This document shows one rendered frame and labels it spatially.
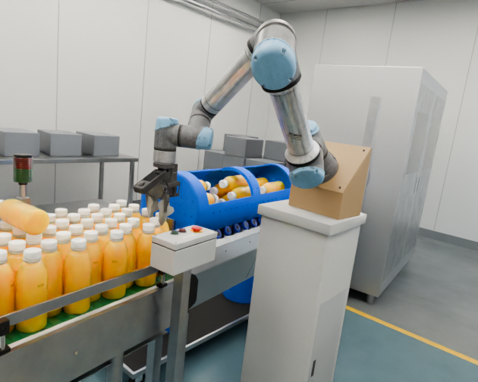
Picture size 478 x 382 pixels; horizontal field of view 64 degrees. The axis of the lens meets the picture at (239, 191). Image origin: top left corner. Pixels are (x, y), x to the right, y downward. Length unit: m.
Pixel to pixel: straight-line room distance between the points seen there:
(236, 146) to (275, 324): 3.96
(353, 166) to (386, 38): 5.30
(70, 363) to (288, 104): 0.92
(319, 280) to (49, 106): 3.99
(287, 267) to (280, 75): 0.76
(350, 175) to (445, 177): 4.81
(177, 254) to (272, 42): 0.64
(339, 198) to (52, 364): 1.03
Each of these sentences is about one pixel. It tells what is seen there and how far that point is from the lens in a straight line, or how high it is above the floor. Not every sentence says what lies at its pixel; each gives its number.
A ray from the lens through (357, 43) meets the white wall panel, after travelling 6.89.
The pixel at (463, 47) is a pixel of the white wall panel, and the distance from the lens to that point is 6.39.
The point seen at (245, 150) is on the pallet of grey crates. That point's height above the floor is 1.03.
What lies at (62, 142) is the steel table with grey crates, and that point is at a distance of 4.16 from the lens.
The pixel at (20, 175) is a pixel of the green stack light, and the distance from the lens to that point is 1.59.
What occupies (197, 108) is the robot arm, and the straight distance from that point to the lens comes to 1.37.
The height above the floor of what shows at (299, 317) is 0.76.
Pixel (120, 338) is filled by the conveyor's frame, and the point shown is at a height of 0.79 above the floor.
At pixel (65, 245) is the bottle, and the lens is 1.19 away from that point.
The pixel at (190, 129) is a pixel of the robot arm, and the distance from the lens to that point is 1.28.
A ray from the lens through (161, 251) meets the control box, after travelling 1.19.
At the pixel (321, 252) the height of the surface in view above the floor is 1.04.
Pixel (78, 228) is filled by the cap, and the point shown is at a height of 1.10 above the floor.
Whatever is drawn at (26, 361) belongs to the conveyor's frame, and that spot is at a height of 0.85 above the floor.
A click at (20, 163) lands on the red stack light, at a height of 1.23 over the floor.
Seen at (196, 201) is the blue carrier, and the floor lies 1.14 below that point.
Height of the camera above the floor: 1.48
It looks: 11 degrees down
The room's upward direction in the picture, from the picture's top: 7 degrees clockwise
